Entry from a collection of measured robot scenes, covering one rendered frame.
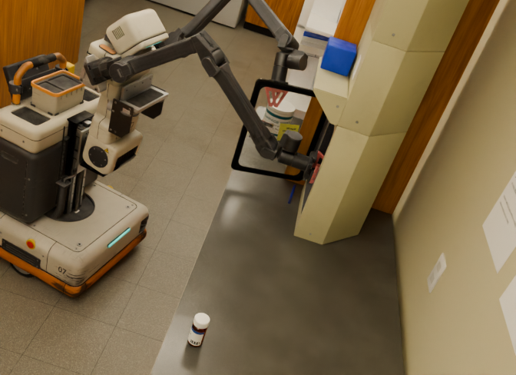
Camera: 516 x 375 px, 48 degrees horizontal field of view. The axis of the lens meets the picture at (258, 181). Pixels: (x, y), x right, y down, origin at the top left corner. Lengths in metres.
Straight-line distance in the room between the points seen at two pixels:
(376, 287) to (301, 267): 0.28
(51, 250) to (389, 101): 1.71
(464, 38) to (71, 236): 1.94
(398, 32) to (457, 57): 0.48
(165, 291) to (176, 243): 0.40
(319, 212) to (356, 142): 0.31
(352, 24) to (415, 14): 0.43
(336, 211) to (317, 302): 0.35
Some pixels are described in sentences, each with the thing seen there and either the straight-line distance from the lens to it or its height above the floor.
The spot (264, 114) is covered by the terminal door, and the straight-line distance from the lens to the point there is 2.19.
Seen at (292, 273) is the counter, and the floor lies 0.94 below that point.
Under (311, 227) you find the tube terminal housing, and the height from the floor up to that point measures 1.00.
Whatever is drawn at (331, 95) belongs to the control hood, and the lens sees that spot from 1.88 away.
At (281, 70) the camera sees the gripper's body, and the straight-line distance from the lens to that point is 2.25.
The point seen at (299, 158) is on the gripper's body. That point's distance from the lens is 2.12.
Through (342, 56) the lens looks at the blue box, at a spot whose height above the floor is 1.57.
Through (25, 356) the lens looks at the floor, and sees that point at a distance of 2.79.
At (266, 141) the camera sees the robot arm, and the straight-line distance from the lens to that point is 2.11.
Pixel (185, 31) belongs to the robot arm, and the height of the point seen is 1.31.
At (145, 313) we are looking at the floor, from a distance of 3.00.
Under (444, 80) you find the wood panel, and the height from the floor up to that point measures 1.56.
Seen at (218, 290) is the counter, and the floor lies 0.94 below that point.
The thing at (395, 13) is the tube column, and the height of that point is 1.80.
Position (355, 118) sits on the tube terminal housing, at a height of 1.46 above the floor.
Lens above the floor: 2.18
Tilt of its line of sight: 31 degrees down
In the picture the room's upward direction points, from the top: 19 degrees clockwise
